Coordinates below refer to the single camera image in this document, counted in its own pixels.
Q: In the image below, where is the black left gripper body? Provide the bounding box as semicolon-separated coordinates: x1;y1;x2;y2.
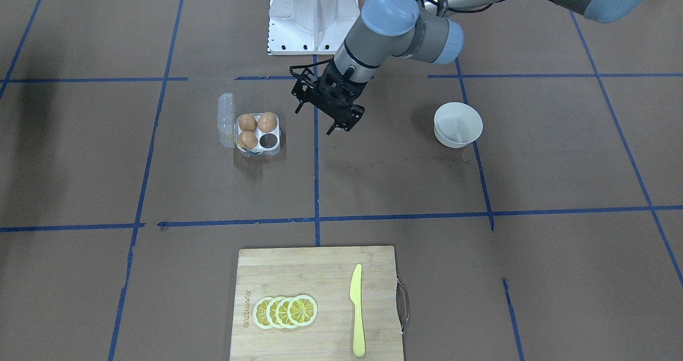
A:
315;62;367;132

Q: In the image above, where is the brown egg from bowl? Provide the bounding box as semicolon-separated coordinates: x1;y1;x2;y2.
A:
258;111;279;133

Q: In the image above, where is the clear plastic egg carton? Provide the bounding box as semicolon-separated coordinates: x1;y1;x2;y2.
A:
216;93;282;157

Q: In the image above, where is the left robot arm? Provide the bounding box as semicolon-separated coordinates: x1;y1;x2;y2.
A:
290;0;644;133

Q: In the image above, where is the brown egg far cell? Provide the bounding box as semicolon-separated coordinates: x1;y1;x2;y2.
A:
237;114;258;132

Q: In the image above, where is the brown egg cell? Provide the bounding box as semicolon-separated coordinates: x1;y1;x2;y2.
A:
237;114;258;132
238;131;259;150

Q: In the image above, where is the brown egg near cell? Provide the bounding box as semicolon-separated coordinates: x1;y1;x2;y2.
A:
238;131;259;150

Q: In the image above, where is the white bowl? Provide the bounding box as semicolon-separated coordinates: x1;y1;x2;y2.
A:
433;102;483;149

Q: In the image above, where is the bamboo cutting board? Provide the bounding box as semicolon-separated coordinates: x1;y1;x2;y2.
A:
229;245;404;360

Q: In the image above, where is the yellow plastic knife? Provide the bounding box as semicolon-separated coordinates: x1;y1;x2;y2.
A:
349;263;366;358

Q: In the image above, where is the lemon slice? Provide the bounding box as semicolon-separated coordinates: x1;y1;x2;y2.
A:
275;297;298;329
266;296;285;329
287;294;318;327
253;297;274;330

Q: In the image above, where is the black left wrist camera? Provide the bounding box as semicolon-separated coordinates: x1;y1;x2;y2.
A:
289;63;318;103

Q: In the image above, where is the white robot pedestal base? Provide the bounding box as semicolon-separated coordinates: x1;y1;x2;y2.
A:
267;0;360;55

